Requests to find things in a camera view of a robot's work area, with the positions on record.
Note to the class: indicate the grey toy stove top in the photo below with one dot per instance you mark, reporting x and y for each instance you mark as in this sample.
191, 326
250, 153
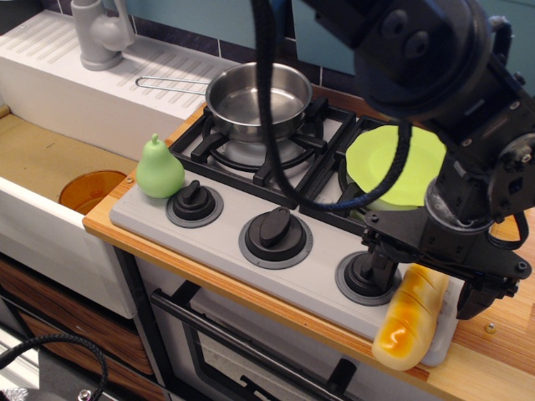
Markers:
315, 261

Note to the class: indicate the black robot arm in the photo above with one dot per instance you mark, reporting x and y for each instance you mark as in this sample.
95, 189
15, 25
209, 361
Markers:
443, 65

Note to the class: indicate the right black burner grate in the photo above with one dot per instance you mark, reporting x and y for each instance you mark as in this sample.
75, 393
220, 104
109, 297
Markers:
330, 182

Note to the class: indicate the middle black stove knob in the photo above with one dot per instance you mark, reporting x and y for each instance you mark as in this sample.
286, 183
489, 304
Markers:
276, 240

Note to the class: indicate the orange sink drain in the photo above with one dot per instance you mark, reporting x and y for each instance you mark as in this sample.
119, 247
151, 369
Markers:
86, 191

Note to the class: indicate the stainless steel pan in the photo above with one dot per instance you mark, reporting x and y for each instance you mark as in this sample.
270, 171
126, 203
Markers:
232, 98

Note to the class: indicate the left black stove knob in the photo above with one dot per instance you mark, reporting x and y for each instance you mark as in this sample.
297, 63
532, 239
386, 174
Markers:
194, 206

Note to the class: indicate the left black burner grate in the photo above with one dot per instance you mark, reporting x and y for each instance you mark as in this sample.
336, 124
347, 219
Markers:
205, 151

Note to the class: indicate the lime green plate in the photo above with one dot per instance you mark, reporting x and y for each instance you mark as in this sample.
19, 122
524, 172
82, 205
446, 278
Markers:
372, 153

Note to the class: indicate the right black stove knob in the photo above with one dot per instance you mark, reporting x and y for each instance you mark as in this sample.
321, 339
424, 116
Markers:
352, 279

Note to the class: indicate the black stove knob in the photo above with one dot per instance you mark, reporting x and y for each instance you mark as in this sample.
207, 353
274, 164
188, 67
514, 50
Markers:
194, 206
352, 279
276, 240

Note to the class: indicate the oven door with handle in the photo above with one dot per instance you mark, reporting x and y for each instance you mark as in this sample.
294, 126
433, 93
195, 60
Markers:
239, 355

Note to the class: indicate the green toy pear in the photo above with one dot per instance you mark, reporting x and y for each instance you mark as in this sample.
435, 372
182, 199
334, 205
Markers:
159, 173

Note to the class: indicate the grey toy faucet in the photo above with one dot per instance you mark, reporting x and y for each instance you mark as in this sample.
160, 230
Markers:
101, 38

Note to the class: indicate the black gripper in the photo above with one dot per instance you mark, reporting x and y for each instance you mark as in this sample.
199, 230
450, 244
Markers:
488, 272

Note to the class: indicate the white toy sink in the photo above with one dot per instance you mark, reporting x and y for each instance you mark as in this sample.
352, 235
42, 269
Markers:
60, 120

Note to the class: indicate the wooden drawer cabinet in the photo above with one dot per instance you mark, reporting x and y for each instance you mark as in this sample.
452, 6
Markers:
41, 306

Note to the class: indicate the toy bread loaf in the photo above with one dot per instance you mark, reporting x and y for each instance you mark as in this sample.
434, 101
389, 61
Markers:
405, 335

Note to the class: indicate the black burner grate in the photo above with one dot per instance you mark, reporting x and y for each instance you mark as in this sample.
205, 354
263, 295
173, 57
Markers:
330, 182
205, 151

